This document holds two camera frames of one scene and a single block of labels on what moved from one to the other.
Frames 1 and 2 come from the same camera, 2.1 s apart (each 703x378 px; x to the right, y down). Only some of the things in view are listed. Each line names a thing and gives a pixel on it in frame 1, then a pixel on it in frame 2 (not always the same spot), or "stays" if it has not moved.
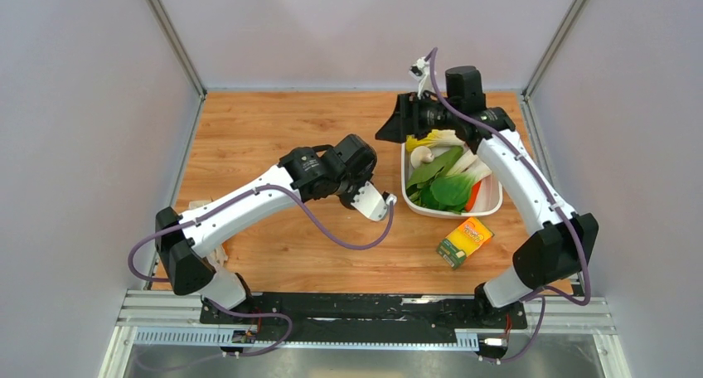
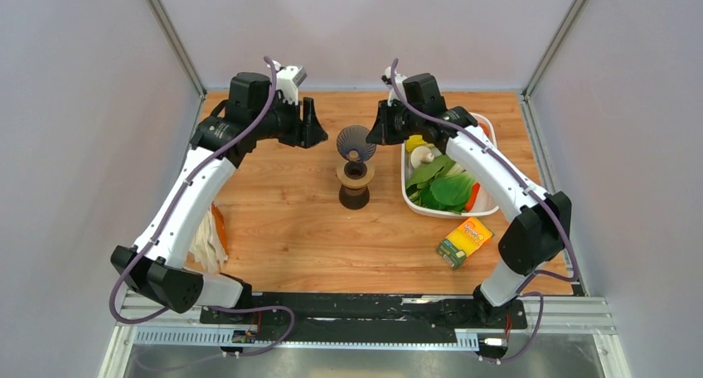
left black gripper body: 349,186 to 281,122
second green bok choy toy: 450,193 stays
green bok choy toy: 447,163 stays
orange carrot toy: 472,196 stays
